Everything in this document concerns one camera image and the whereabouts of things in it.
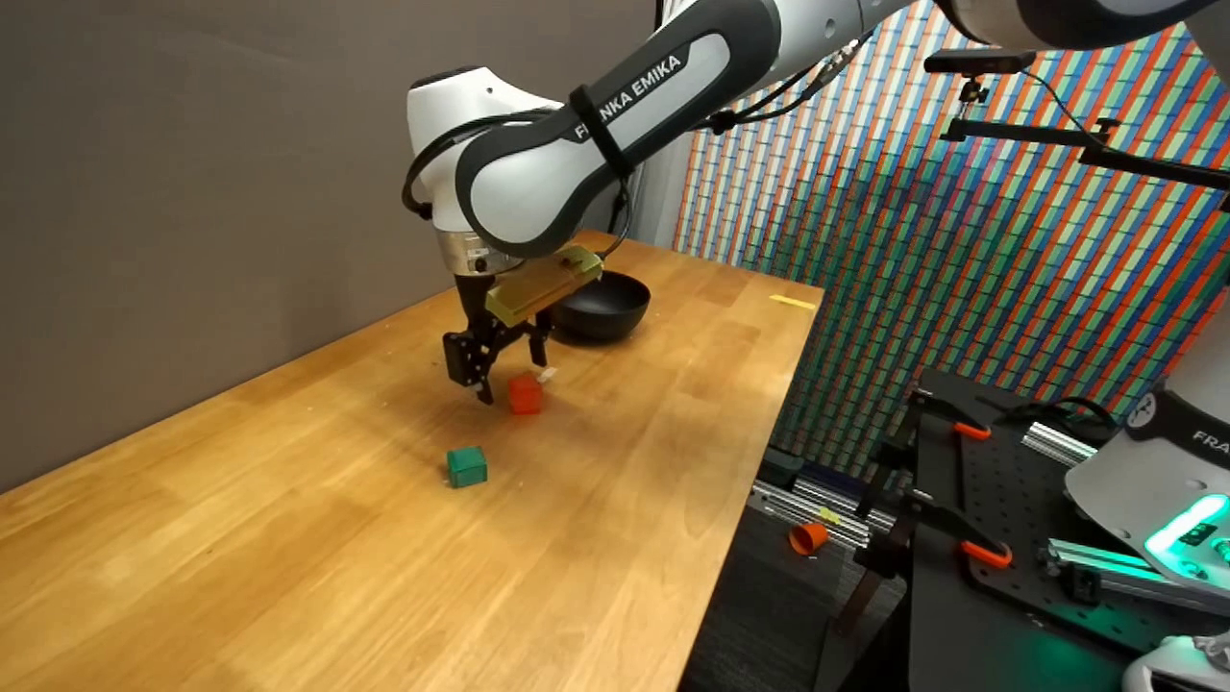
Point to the orange block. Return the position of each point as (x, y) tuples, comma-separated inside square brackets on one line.
[(524, 395)]

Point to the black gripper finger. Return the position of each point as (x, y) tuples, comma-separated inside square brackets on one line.
[(470, 366), (538, 347)]

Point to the green lit aluminium rail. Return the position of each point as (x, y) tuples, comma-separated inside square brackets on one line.
[(1116, 564)]

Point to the wrist camera on mount plate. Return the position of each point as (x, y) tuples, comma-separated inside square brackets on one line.
[(545, 291)]

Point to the green block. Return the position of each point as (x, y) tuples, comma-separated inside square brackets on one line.
[(468, 466)]

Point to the orange tape roll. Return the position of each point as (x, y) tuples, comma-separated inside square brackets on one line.
[(810, 537)]

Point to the black camera on stand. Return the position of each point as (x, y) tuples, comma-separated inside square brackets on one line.
[(978, 63)]

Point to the black perforated breadboard table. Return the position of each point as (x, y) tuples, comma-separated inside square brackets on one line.
[(999, 513)]

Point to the black bowl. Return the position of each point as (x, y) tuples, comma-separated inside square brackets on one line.
[(605, 308)]

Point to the silver aluminium rail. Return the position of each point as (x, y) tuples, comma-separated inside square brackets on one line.
[(821, 504)]

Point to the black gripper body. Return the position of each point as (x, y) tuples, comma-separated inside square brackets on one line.
[(482, 306)]

